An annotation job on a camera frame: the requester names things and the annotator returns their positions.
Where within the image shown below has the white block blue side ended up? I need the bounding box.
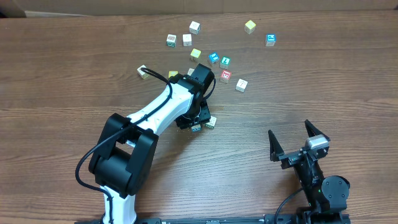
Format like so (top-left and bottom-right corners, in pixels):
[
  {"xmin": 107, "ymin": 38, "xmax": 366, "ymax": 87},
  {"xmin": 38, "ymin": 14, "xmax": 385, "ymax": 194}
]
[{"xmin": 187, "ymin": 68, "xmax": 194, "ymax": 75}]

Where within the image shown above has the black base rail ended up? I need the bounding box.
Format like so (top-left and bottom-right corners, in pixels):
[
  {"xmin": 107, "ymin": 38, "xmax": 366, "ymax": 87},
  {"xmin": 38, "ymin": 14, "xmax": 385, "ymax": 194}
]
[{"xmin": 74, "ymin": 213, "xmax": 351, "ymax": 224}]

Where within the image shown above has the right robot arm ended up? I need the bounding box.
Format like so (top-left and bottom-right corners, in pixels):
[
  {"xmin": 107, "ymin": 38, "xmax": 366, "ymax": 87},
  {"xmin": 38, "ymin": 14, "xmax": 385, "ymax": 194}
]
[{"xmin": 264, "ymin": 120, "xmax": 351, "ymax": 223}]

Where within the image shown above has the bee block blue side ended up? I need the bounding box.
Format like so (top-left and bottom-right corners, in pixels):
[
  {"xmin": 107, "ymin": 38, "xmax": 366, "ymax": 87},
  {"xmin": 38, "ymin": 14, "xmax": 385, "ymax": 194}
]
[{"xmin": 191, "ymin": 124, "xmax": 201, "ymax": 132}]

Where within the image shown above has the red top block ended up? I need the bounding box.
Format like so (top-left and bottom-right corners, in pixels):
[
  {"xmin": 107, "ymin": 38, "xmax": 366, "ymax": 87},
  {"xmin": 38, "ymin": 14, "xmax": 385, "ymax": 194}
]
[{"xmin": 220, "ymin": 70, "xmax": 232, "ymax": 83}]

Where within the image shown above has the white number four block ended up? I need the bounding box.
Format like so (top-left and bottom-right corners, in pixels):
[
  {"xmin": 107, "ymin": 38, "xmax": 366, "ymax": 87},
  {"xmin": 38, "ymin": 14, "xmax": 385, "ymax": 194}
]
[{"xmin": 182, "ymin": 34, "xmax": 192, "ymax": 47}]

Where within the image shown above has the white block top centre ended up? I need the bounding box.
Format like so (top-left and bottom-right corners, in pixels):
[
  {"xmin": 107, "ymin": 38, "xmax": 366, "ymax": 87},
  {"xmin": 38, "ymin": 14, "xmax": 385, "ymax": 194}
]
[{"xmin": 189, "ymin": 21, "xmax": 200, "ymax": 35}]

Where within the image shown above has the cardboard backdrop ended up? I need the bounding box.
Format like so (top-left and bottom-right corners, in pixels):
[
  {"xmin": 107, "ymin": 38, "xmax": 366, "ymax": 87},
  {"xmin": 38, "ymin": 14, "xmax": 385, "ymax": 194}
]
[{"xmin": 1, "ymin": 0, "xmax": 397, "ymax": 17}]

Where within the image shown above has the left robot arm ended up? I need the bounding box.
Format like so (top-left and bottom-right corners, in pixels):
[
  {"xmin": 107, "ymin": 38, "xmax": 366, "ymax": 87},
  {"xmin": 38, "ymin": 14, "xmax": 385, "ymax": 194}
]
[{"xmin": 86, "ymin": 64, "xmax": 216, "ymax": 223}]

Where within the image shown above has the elephant block green side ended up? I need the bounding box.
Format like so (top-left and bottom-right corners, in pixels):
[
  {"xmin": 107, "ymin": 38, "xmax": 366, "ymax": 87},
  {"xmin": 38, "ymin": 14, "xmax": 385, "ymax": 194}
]
[{"xmin": 205, "ymin": 116, "xmax": 217, "ymax": 129}]

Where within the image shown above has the white block yellow side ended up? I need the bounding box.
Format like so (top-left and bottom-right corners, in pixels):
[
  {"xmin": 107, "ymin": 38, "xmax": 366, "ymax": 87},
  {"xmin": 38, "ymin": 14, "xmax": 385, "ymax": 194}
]
[{"xmin": 137, "ymin": 65, "xmax": 150, "ymax": 80}]

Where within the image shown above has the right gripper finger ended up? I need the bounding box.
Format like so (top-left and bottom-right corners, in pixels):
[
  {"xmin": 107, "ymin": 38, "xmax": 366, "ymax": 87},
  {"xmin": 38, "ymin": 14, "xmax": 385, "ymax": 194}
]
[
  {"xmin": 304, "ymin": 119, "xmax": 330, "ymax": 141},
  {"xmin": 268, "ymin": 130, "xmax": 284, "ymax": 157}
]

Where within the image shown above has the blue top block centre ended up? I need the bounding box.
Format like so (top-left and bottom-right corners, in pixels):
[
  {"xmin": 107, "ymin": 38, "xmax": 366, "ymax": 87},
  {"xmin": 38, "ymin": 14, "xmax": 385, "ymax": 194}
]
[{"xmin": 208, "ymin": 52, "xmax": 220, "ymax": 66}]

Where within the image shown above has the teal top block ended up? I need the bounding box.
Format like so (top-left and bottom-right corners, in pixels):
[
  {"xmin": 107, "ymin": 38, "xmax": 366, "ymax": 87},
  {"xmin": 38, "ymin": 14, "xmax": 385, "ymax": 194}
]
[{"xmin": 220, "ymin": 57, "xmax": 231, "ymax": 70}]

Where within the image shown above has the pineapple block green side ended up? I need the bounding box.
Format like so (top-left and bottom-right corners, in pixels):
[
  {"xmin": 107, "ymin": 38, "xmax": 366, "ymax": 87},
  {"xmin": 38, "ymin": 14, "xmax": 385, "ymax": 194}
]
[{"xmin": 166, "ymin": 34, "xmax": 177, "ymax": 47}]

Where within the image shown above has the blue top block far right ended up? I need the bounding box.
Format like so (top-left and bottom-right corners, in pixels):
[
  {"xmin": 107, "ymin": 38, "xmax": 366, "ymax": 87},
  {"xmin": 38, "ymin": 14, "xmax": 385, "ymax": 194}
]
[{"xmin": 266, "ymin": 34, "xmax": 276, "ymax": 47}]

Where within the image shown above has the white number seven block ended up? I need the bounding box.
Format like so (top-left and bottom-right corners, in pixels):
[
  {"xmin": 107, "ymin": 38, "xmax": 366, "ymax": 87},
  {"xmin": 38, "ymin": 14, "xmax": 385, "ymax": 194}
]
[{"xmin": 235, "ymin": 79, "xmax": 248, "ymax": 93}]

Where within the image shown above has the yellow top block centre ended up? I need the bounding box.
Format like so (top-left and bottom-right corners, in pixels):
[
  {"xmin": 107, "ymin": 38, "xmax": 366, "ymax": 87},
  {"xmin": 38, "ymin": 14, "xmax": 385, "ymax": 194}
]
[{"xmin": 190, "ymin": 49, "xmax": 201, "ymax": 62}]

